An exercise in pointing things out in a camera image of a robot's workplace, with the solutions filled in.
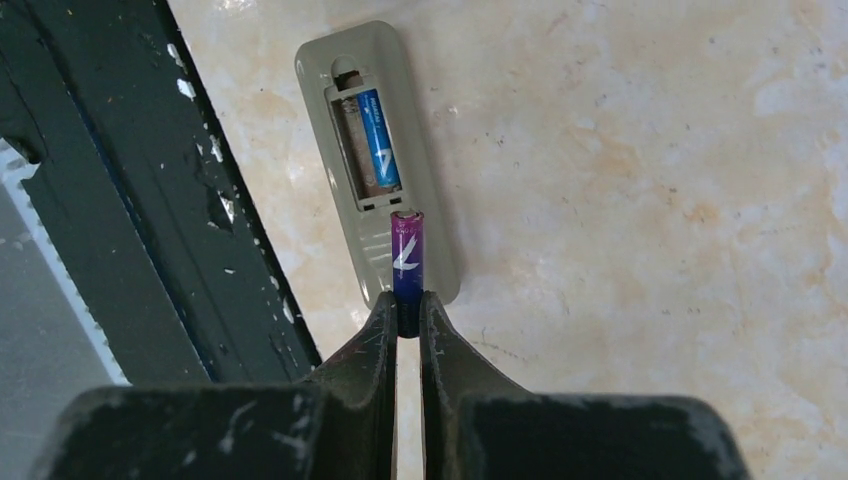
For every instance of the purple AAA battery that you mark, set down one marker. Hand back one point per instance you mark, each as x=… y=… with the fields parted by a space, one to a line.
x=407 y=236

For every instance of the white remote control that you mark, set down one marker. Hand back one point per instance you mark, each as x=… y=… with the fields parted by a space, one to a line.
x=331 y=71

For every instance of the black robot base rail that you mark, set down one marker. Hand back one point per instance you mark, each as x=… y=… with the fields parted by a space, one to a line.
x=142 y=197

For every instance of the blue AAA battery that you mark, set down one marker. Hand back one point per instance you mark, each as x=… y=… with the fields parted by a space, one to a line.
x=378 y=139

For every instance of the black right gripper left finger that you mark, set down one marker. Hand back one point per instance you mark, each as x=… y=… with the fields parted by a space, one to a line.
x=336 y=423

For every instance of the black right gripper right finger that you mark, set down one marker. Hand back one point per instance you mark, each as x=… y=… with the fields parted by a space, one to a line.
x=480 y=424

